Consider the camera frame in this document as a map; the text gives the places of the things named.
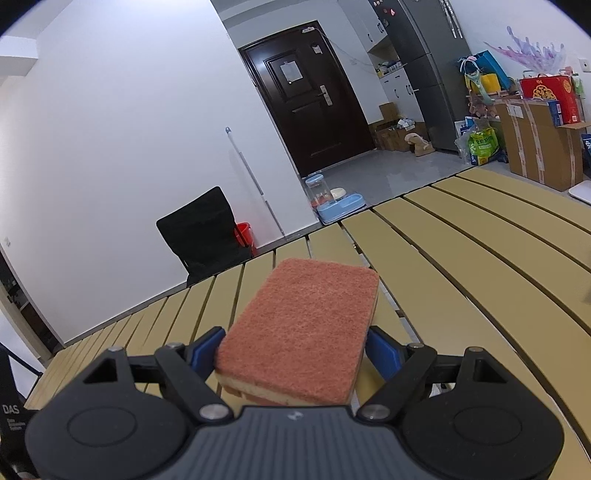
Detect white wall cabinet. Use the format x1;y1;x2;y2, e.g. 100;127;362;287
339;0;393;54

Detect black folding chair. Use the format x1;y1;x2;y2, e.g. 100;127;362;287
156;186;254;289

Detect grey refrigerator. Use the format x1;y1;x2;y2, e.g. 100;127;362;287
372;0;474;153

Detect blue gift bag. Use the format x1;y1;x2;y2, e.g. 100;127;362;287
462;50;511;93

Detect white base cabinet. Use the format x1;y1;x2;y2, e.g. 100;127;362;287
379;69;416;121

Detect white floor scale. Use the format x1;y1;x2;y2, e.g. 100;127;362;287
567;178;591;205

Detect tan slatted folding table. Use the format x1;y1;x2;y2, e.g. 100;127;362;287
23;167;591;462

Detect green printed bag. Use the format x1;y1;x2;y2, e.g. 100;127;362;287
467;127;502;167

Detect red gift box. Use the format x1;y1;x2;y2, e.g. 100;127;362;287
519;74;581;125

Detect blue pet feeder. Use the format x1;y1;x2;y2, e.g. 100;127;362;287
305;174;368;224

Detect large cardboard box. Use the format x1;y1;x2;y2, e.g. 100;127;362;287
494;97;585;192

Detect small open cardboard boxes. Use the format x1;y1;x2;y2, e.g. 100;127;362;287
369;102;416;153

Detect orange scouring sponge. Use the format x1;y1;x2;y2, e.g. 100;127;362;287
213;258;380;408

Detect purple wall sticker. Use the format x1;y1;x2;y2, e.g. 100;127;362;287
485;25;566;70

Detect dark brown door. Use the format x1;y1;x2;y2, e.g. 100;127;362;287
239;19;376;176

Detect white mop handle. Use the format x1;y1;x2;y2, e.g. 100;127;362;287
225;126;284;238

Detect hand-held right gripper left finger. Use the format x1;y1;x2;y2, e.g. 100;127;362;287
69;326;232;424

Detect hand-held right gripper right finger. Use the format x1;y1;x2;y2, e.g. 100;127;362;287
358;324;523;424

